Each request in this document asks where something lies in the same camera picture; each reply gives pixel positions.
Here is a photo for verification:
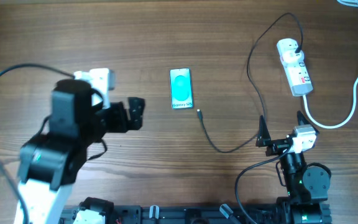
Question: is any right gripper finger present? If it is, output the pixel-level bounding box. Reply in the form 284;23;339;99
296;111;319;134
255;115;271;147

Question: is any smartphone with teal screen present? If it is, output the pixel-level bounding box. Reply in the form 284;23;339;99
170;68;194;110

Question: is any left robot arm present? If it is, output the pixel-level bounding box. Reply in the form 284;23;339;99
14;79;145;223

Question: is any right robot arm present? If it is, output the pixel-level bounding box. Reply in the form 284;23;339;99
255;111;333;224

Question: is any white charger plug adapter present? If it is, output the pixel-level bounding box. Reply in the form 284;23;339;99
280;49;305;67

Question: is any white power strip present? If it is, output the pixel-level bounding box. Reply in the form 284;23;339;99
277;38;313;96

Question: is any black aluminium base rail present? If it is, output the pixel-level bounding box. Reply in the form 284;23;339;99
59;203;333;224

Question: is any white power strip cord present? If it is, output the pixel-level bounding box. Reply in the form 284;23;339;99
302;0;358;129

